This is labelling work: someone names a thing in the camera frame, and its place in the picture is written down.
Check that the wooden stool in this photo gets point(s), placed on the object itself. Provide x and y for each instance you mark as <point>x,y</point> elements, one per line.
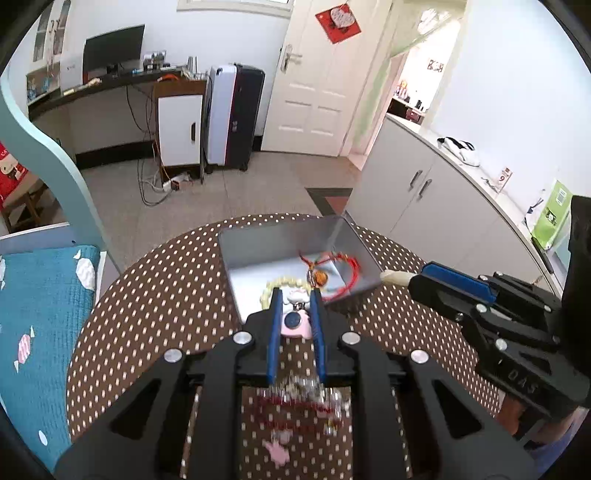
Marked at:
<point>25,205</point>

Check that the white power strip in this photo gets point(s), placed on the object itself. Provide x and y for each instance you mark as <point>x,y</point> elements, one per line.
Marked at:
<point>175,182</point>

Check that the cream oblong pendant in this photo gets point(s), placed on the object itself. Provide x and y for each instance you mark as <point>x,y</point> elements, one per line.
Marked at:
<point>396,277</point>

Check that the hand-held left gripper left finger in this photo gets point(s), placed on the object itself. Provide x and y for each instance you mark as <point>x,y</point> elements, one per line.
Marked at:
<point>275,332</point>

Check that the small red white sign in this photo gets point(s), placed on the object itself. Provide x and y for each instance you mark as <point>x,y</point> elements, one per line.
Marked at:
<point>503,177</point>

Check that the white box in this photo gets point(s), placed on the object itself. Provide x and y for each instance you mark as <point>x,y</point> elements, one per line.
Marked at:
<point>71,71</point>

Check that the pink hair clip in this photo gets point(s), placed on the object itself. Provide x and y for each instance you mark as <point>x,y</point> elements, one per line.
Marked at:
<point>277,451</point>

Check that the green packet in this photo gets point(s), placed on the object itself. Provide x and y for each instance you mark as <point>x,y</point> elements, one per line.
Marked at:
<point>551,217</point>

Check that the white desk cabinet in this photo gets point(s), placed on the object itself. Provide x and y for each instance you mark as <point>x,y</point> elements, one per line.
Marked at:
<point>178,129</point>

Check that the white panel door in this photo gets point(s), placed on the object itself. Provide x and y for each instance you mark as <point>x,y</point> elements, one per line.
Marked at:
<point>323,83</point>

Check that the white purple suitcase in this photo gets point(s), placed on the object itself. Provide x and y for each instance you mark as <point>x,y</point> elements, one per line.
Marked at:
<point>221,115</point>

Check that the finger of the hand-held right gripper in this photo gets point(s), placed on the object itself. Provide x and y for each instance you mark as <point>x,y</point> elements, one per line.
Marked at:
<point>438,297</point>
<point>457,279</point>

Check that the blue candy print blanket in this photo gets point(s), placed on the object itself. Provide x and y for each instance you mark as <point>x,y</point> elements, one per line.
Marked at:
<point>41,314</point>

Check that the white black bag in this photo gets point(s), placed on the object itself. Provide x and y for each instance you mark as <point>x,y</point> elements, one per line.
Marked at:
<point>461,150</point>

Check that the pink phone-shaped charm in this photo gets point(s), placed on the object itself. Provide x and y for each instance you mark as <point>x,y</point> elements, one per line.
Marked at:
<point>295,318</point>

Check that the dark wooden desk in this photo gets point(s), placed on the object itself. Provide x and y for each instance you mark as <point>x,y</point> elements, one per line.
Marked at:
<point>92,87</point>

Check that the teal curved bed board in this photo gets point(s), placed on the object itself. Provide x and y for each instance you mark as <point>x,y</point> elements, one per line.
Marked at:
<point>51,161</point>

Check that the white wall shelf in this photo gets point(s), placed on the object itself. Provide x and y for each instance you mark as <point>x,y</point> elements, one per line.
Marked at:
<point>48,41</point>

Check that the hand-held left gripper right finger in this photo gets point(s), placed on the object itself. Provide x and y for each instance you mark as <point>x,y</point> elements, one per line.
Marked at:
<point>318,332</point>

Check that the orange bead charm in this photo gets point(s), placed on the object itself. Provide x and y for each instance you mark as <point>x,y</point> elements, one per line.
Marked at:
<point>318,278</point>

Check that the red heart door decoration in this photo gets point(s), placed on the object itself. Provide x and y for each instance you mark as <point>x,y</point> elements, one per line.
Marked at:
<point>338,23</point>

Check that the black computer monitor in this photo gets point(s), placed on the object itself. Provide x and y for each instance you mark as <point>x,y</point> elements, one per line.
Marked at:
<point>113,48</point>

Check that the white long cabinet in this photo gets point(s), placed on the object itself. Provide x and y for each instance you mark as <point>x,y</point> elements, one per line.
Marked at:
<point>415,198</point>

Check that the brown polka dot tablecloth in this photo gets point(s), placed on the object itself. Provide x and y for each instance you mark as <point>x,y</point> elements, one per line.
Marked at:
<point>175,286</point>

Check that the red cartoon print cloth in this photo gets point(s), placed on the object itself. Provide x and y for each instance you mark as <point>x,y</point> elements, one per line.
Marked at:
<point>9,170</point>

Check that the brown door mat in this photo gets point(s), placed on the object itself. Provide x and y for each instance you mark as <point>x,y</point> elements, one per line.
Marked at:
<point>330,201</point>

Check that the silver metal tray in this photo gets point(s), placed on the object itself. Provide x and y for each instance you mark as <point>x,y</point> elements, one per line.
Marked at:
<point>268,251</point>

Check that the metal cup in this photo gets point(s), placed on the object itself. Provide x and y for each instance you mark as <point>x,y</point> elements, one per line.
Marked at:
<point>192,65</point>

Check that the black suitcase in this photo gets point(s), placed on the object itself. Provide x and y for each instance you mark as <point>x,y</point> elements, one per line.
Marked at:
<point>247,115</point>

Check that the person's right hand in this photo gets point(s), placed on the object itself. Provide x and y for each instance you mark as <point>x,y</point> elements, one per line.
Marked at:
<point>511,415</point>

